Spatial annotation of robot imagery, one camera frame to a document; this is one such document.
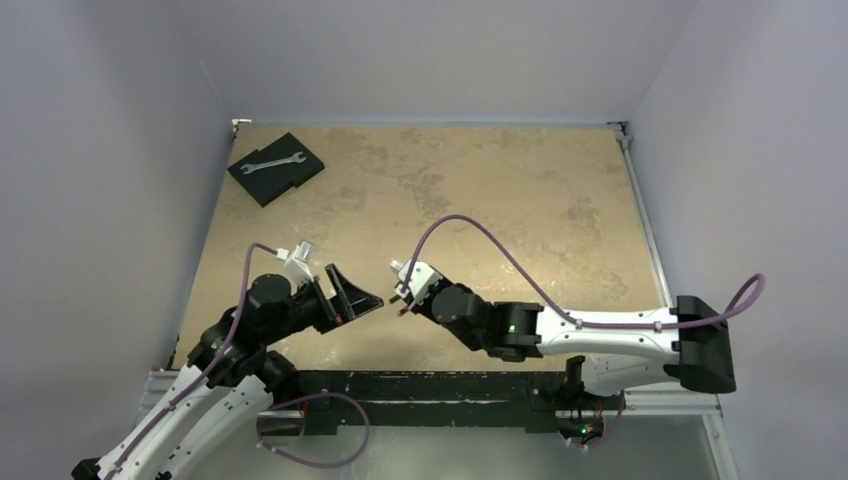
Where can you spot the black foam pad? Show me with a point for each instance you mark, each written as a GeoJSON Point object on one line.
{"type": "Point", "coordinates": [265, 186]}

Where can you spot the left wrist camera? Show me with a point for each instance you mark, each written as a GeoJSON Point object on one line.
{"type": "Point", "coordinates": [296, 262]}

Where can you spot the silver open-end wrench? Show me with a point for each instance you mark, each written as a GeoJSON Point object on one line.
{"type": "Point", "coordinates": [249, 168]}

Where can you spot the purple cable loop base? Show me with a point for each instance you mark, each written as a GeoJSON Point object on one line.
{"type": "Point", "coordinates": [319, 424]}

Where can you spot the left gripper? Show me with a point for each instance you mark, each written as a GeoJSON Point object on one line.
{"type": "Point", "coordinates": [352, 299]}

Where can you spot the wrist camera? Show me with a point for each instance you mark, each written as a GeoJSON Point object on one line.
{"type": "Point", "coordinates": [406, 272]}
{"type": "Point", "coordinates": [296, 262]}

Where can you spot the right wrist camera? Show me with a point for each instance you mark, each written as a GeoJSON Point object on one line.
{"type": "Point", "coordinates": [406, 272]}

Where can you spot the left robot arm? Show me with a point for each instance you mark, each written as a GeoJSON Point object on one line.
{"type": "Point", "coordinates": [231, 375]}

